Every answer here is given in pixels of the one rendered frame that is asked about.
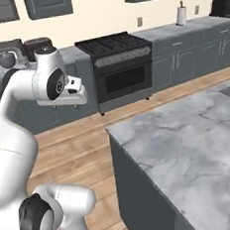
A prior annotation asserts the black oven door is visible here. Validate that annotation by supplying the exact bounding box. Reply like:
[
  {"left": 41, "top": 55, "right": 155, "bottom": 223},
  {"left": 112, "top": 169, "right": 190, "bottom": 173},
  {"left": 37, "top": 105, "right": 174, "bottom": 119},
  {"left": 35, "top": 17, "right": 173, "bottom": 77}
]
[{"left": 93, "top": 57, "right": 158, "bottom": 105}]

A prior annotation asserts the black toaster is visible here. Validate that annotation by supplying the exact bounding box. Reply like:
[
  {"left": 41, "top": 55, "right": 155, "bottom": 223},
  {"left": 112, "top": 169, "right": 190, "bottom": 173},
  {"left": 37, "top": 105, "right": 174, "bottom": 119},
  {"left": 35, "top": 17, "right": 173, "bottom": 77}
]
[{"left": 22, "top": 36, "right": 55, "bottom": 62}]

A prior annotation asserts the grey base cabinet run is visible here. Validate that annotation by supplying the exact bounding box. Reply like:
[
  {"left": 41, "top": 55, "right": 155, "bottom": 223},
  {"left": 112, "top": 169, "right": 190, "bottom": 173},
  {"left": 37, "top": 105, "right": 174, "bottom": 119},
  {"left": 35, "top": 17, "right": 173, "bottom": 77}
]
[
  {"left": 129, "top": 13, "right": 230, "bottom": 95},
  {"left": 0, "top": 44, "right": 101, "bottom": 139}
]

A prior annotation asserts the marble top kitchen island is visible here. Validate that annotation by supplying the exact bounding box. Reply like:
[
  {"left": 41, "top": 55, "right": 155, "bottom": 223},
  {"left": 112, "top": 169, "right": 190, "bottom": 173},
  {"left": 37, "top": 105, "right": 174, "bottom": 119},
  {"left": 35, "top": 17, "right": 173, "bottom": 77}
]
[{"left": 101, "top": 77, "right": 230, "bottom": 230}]

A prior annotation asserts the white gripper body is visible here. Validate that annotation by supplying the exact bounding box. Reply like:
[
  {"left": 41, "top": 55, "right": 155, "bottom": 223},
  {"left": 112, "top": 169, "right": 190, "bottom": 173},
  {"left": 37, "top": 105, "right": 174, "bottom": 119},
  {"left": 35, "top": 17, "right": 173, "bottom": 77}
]
[{"left": 35, "top": 86, "right": 90, "bottom": 110}]

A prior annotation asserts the grey wall outlet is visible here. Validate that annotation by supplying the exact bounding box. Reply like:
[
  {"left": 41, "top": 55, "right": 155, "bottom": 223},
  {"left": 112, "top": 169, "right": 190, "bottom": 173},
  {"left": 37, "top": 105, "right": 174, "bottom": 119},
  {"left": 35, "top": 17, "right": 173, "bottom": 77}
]
[
  {"left": 136, "top": 16, "right": 145, "bottom": 28},
  {"left": 193, "top": 4, "right": 202, "bottom": 16}
]

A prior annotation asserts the black and silver stove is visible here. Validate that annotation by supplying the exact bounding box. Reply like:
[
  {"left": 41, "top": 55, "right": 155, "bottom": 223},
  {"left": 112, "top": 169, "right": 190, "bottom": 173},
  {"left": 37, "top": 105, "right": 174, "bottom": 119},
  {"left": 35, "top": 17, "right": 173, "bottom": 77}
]
[{"left": 73, "top": 28, "right": 160, "bottom": 118}]

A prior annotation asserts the grey stand mixer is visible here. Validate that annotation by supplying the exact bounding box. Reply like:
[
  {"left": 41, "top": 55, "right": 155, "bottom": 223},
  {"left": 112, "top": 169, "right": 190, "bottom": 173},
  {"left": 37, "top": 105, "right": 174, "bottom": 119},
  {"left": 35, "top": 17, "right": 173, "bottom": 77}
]
[{"left": 0, "top": 37, "right": 31, "bottom": 72}]

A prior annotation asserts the white paper towel roll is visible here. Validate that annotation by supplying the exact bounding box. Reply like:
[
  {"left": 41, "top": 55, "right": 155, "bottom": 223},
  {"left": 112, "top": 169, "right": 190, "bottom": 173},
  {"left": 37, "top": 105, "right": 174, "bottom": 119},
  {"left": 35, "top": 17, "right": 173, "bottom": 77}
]
[{"left": 172, "top": 0, "right": 189, "bottom": 28}]

